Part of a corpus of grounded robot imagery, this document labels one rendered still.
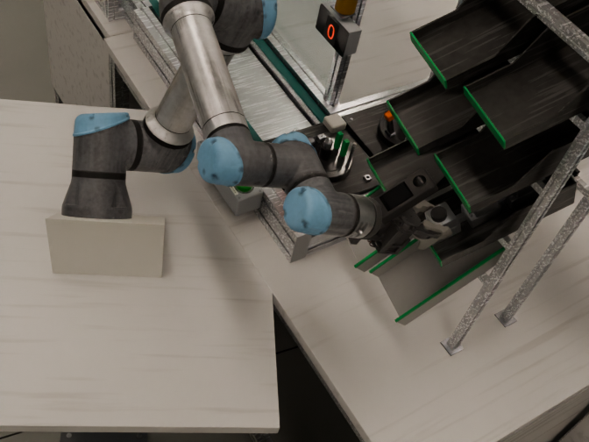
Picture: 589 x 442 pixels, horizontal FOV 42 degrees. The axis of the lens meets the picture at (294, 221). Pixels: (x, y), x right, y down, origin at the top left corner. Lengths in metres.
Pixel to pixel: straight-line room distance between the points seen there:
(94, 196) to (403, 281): 0.68
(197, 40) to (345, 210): 0.39
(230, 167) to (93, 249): 0.56
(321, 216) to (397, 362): 0.60
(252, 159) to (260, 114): 0.84
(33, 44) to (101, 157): 2.06
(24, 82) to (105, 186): 1.86
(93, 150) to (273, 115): 0.57
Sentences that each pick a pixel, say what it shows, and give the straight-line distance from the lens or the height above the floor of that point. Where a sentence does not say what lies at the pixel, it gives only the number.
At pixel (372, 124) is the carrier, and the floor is 0.97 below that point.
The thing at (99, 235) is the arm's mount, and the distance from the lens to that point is 1.63.
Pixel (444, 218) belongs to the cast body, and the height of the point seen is 1.27.
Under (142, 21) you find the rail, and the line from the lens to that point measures 2.23.
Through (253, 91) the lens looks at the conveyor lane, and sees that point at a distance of 2.11.
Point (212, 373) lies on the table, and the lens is 1.63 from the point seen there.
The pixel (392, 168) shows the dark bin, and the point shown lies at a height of 1.21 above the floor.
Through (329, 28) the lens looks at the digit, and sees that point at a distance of 1.89.
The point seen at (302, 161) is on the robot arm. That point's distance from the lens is 1.27.
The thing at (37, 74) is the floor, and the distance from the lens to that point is 3.54.
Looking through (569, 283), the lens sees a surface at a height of 0.86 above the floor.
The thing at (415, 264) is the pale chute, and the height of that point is 1.05.
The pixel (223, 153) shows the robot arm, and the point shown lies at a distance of 1.19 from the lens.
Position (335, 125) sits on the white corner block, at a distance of 1.95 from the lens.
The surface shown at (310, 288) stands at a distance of 1.77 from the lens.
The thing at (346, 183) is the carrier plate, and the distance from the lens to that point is 1.85.
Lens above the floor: 2.30
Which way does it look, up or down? 50 degrees down
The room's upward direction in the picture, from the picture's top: 15 degrees clockwise
